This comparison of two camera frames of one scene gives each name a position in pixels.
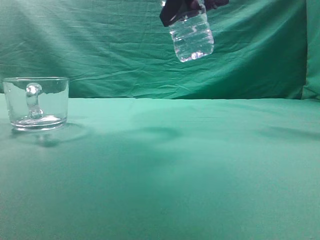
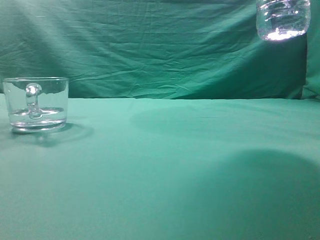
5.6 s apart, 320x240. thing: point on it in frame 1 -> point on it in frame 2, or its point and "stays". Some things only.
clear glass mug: x=37 y=103 stays
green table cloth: x=142 y=168 stays
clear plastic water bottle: x=193 y=36 -> x=281 y=20
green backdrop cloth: x=263 y=49 stays
